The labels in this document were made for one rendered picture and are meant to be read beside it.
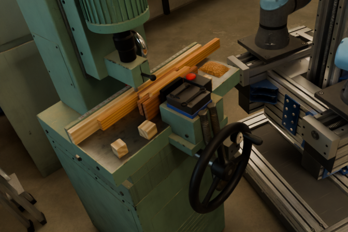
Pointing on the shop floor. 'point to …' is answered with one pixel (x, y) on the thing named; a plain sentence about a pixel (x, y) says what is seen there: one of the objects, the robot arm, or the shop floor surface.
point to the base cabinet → (157, 215)
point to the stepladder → (18, 200)
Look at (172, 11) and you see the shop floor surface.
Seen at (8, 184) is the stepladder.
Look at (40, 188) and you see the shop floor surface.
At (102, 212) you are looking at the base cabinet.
